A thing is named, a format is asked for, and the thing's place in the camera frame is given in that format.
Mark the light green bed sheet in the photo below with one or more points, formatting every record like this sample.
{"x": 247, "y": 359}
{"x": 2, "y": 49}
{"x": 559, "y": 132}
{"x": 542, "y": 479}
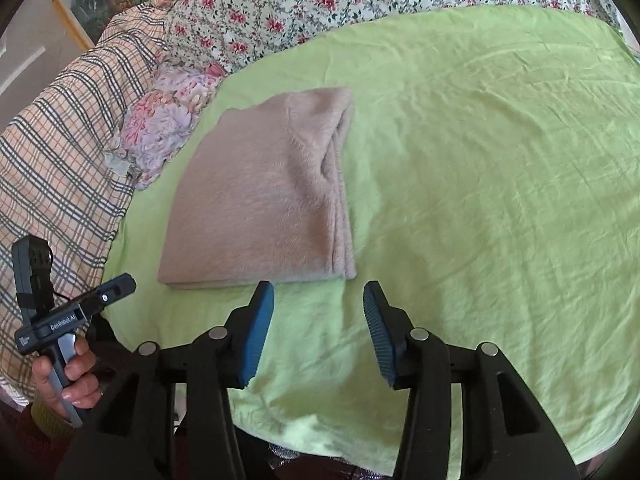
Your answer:
{"x": 475, "y": 160}

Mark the dark glittery cloth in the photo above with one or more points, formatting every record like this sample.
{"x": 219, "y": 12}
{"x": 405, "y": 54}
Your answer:
{"x": 310, "y": 462}

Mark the person's left hand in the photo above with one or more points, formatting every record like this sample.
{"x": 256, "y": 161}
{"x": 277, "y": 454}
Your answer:
{"x": 82, "y": 385}

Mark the beige knitted sweater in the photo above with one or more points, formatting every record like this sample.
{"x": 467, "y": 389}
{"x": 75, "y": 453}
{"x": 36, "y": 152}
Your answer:
{"x": 260, "y": 185}

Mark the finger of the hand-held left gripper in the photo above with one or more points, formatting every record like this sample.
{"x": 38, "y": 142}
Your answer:
{"x": 112, "y": 292}

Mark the pastel flower print pillow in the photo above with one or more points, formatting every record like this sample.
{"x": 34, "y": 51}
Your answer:
{"x": 165, "y": 110}

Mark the plaid checked quilt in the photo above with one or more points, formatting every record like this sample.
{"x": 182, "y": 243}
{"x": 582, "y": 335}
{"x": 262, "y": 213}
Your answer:
{"x": 60, "y": 150}

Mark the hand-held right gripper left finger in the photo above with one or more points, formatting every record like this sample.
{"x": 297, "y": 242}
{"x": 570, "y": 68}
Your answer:
{"x": 255, "y": 340}

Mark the person's left forearm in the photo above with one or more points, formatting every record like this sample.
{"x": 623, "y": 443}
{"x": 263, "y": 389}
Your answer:
{"x": 40, "y": 422}

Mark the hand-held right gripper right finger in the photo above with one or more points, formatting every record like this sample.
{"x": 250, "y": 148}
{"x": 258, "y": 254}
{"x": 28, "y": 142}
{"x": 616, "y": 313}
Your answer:
{"x": 380, "y": 340}

